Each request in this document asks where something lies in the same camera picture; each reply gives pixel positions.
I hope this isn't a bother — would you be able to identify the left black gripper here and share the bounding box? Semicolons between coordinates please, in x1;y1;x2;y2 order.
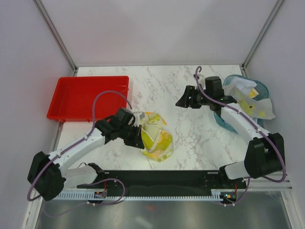
118;124;144;149

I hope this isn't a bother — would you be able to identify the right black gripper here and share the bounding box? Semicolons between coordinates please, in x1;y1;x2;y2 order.
175;85;212;109

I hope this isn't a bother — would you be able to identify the yellow green patterned towel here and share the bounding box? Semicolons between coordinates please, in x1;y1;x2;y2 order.
141;112;173;162

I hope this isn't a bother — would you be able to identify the grey towel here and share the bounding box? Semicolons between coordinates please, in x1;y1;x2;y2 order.
224;84;275;120

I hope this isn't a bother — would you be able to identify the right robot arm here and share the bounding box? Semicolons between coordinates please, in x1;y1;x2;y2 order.
175;76;286;188

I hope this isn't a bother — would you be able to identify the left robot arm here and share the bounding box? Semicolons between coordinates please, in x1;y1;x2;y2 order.
27;108;145;201

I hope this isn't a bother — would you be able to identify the light blue towel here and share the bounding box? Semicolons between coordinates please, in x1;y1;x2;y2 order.
231;77;257;94

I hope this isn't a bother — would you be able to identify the yellow towel in basket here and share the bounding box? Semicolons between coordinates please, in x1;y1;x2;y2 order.
248;88;259;98

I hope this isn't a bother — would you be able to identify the red plastic tray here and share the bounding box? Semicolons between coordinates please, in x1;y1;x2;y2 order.
47;76;129;122

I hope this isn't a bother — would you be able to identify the teal plastic basket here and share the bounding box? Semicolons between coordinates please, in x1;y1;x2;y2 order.
223;74;269;127

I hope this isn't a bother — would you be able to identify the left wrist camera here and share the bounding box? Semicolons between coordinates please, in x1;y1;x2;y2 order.
132;112;145;126

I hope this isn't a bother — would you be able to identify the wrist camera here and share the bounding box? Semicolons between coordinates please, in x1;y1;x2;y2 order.
198;74;205;88
132;112;145;126

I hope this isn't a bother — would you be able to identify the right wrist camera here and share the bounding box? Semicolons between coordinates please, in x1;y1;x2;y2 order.
198;74;205;88

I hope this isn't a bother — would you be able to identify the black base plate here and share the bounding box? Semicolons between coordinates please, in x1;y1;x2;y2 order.
91;170;246;196

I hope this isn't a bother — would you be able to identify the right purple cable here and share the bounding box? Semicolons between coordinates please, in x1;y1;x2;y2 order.
194;66;286;183

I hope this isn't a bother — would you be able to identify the right aluminium frame post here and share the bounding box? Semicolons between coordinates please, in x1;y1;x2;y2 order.
240;0;285;75

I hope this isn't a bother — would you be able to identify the aluminium frame post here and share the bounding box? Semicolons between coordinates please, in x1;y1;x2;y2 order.
32;0;78;76
240;0;285;75

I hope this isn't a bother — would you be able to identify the white slotted cable duct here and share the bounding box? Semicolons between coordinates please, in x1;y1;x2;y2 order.
53;189;236;202

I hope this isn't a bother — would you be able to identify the aluminium rail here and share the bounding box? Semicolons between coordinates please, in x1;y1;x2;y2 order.
248;176;292;191

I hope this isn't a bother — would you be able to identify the left aluminium frame post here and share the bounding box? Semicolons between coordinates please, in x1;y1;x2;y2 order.
32;0;78;76

